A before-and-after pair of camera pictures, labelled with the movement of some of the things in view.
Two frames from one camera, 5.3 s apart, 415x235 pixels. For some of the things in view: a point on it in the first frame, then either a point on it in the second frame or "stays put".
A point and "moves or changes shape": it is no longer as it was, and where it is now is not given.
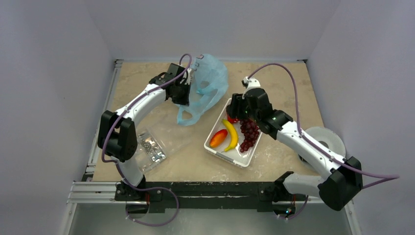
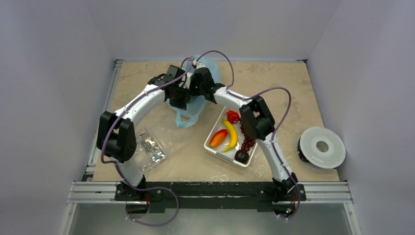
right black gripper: (233, 110) -> (193, 92)
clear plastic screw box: (152, 148) stays put
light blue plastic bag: (210, 80) moves or changes shape
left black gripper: (185, 101) stays put
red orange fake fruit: (219, 137) stays put
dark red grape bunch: (250, 131) stays put
